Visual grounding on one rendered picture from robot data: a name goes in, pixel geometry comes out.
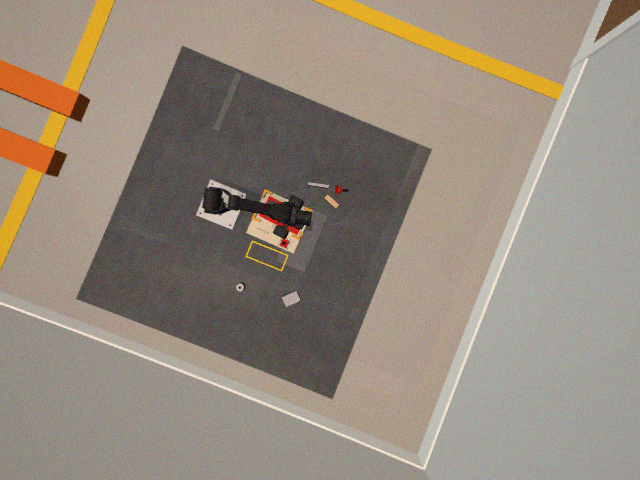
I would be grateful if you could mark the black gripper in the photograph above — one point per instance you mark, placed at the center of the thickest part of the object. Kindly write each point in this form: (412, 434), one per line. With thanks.
(282, 231)

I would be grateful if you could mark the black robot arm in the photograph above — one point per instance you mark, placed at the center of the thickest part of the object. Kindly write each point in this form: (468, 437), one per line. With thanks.
(283, 212)

